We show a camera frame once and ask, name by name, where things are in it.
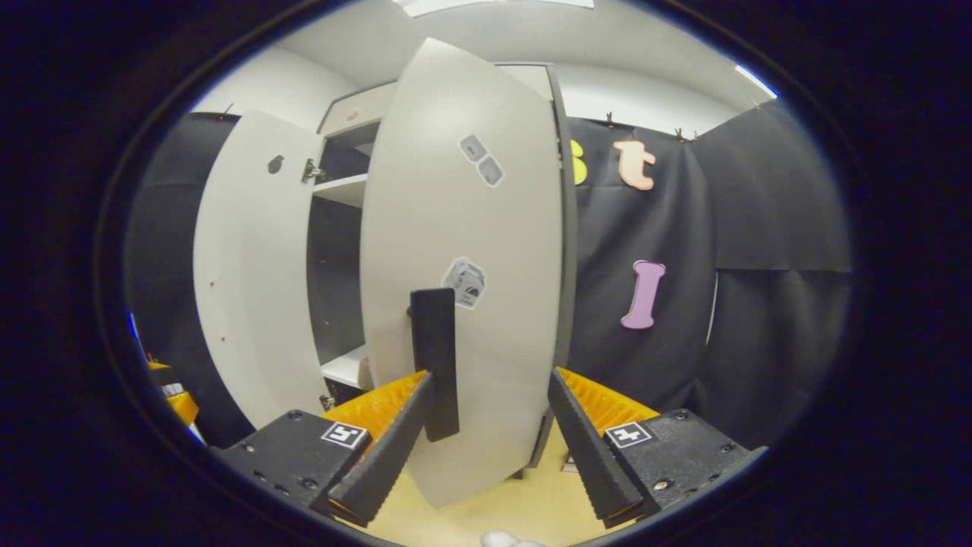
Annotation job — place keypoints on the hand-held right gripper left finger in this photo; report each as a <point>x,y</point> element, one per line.
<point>387,456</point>

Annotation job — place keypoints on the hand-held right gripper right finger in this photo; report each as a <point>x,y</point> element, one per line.
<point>592,456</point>

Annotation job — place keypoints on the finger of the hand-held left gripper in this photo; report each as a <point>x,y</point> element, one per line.
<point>184,406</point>

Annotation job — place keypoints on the light grey shoe cabinet door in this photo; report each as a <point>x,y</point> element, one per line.
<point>258,266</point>
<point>493,365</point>

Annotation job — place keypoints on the light grey shoe cabinet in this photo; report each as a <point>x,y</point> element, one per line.
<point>334,289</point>

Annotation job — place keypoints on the white cabinet shelf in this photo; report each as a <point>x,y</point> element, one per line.
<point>349,368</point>
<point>345,190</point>

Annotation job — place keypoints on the black backdrop cloth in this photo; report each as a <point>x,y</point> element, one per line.
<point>759,319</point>

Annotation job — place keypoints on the ceiling light panel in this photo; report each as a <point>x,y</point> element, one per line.
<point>755,81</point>

